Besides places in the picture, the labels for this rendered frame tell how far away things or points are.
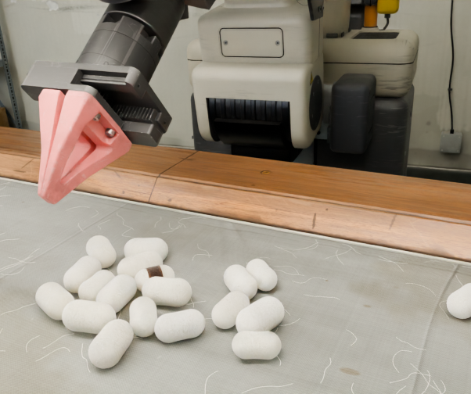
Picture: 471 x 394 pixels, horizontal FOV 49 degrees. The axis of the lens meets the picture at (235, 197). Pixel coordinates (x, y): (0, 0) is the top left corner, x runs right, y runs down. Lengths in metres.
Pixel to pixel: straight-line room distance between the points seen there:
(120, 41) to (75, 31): 2.53
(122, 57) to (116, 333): 0.20
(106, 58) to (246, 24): 0.59
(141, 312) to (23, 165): 0.37
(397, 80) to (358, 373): 0.93
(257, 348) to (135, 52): 0.24
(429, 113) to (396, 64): 1.22
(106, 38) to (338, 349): 0.28
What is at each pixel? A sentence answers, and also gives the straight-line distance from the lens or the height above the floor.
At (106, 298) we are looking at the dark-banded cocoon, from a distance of 0.38.
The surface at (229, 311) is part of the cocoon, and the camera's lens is 0.36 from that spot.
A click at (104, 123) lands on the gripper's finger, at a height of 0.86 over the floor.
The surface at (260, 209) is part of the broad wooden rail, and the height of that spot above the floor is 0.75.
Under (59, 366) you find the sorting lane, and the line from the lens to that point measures 0.36.
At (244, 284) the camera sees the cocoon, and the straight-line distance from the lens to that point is 0.38.
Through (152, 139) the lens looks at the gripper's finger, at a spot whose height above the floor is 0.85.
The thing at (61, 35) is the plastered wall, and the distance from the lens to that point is 3.01.
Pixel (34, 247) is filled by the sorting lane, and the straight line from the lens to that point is 0.51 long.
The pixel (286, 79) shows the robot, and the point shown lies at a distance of 0.93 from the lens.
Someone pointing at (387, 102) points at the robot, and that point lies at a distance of 1.22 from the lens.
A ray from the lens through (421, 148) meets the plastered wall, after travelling 2.45.
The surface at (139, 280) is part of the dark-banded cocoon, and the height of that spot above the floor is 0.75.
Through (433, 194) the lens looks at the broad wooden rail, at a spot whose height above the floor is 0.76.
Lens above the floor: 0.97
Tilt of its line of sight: 24 degrees down
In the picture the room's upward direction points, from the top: 3 degrees counter-clockwise
